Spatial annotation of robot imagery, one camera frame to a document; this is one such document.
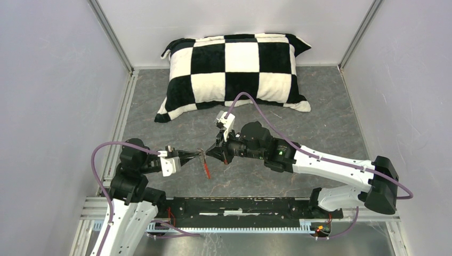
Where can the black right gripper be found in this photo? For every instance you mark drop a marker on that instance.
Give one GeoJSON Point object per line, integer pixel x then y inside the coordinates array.
{"type": "Point", "coordinates": [217, 152]}

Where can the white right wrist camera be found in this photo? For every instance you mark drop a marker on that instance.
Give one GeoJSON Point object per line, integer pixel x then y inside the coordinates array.
{"type": "Point", "coordinates": [224, 122]}

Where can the white slotted cable duct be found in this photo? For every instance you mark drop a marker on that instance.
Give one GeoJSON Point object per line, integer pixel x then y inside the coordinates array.
{"type": "Point", "coordinates": [303, 228]}

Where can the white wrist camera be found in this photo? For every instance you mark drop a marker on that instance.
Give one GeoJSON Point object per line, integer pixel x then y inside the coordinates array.
{"type": "Point", "coordinates": [224, 122]}
{"type": "Point", "coordinates": [169, 167]}

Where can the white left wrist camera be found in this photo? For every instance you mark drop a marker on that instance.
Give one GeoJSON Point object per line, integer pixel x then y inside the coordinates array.
{"type": "Point", "coordinates": [169, 167]}

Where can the metal key organizer red handle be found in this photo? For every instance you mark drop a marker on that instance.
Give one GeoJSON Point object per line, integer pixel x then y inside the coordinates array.
{"type": "Point", "coordinates": [202, 158]}

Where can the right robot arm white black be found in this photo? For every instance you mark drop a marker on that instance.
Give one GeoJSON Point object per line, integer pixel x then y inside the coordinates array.
{"type": "Point", "coordinates": [371, 184]}

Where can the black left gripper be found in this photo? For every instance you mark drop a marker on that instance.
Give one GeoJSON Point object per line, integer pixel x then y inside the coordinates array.
{"type": "Point", "coordinates": [182, 153]}

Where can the black white checkered pillow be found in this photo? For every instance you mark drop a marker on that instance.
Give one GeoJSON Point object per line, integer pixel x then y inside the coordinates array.
{"type": "Point", "coordinates": [232, 70]}

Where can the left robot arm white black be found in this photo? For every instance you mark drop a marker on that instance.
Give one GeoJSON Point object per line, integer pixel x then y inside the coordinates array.
{"type": "Point", "coordinates": [131, 204]}

